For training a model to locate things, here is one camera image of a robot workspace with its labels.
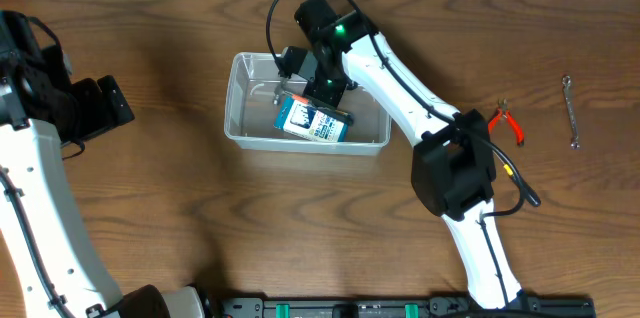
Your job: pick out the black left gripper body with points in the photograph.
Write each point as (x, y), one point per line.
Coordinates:
(91, 118)

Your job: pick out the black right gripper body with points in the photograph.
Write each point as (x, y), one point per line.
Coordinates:
(325, 89)

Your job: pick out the clear plastic container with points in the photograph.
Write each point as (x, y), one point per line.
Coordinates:
(251, 111)

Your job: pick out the blue white screwdriver box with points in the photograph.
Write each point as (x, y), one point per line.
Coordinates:
(297, 116)

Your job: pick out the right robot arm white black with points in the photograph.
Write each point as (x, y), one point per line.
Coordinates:
(453, 157)

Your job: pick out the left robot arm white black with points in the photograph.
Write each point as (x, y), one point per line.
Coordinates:
(43, 111)

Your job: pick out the black yellow precision screwdriver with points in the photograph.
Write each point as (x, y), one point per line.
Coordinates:
(526, 192)

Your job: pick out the silver wrench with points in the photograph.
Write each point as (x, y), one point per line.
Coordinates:
(568, 96)

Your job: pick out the red handled pliers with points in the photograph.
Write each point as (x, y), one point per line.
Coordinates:
(503, 112)

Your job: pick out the black mounting rail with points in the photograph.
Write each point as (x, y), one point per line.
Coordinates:
(455, 306)

